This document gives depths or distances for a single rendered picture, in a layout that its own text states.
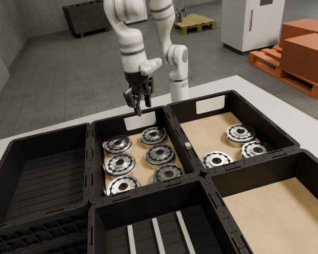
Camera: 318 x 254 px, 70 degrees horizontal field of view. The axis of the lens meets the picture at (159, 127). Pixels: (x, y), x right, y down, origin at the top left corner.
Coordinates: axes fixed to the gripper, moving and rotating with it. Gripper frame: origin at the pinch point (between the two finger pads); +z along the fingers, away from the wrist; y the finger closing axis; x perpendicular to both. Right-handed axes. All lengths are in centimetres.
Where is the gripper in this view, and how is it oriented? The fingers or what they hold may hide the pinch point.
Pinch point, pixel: (143, 107)
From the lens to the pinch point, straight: 78.9
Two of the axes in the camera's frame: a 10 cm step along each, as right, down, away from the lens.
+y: -5.2, 5.5, -6.6
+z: 1.2, 8.1, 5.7
